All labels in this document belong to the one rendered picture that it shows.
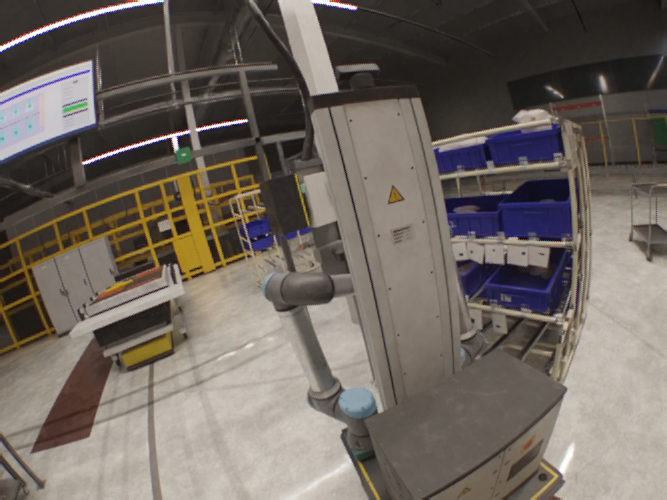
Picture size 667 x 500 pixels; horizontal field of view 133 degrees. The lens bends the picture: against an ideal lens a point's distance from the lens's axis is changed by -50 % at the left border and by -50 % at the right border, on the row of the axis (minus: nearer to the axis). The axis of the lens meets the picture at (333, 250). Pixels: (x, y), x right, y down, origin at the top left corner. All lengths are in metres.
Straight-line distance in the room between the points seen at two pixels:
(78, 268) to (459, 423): 8.23
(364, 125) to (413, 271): 0.45
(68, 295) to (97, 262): 1.28
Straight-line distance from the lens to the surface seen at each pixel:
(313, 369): 1.20
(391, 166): 0.83
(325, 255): 1.68
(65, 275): 8.51
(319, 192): 1.57
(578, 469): 1.85
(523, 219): 1.60
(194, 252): 8.76
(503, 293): 1.61
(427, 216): 0.89
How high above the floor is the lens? 1.54
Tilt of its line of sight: 13 degrees down
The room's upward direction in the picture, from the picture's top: 14 degrees counter-clockwise
